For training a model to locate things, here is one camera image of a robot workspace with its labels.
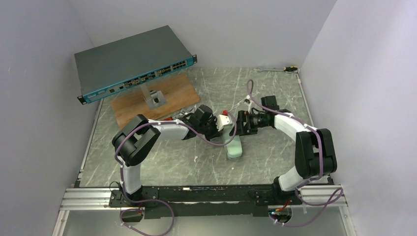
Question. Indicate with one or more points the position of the grey metal bracket stand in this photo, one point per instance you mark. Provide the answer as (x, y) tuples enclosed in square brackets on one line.
[(154, 99)]

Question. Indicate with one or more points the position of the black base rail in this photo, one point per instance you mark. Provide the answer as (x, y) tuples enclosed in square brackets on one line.
[(210, 200)]

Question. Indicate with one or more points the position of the wooden board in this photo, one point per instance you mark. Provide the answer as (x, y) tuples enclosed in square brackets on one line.
[(178, 92)]

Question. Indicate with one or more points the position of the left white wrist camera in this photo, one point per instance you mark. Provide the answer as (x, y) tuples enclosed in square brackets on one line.
[(223, 120)]

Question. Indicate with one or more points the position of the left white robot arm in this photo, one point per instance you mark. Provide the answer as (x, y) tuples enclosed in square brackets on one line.
[(134, 142)]

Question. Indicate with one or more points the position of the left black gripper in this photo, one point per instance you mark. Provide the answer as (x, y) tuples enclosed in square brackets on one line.
[(212, 129)]

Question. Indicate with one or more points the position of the red handled adjustable wrench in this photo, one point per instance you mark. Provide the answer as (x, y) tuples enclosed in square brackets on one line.
[(183, 112)]

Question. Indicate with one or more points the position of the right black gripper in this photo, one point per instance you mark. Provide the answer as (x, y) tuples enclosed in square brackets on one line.
[(243, 122)]

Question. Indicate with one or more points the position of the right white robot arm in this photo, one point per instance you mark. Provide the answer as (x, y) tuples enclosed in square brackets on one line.
[(314, 153)]

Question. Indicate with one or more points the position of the black yellow screwdriver handle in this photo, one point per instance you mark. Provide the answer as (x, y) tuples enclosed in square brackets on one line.
[(290, 69)]

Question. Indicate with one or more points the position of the grey blue network switch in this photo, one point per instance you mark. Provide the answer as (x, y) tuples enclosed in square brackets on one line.
[(116, 66)]

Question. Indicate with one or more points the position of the mint green umbrella sleeve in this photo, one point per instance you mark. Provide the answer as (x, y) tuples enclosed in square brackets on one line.
[(234, 147)]

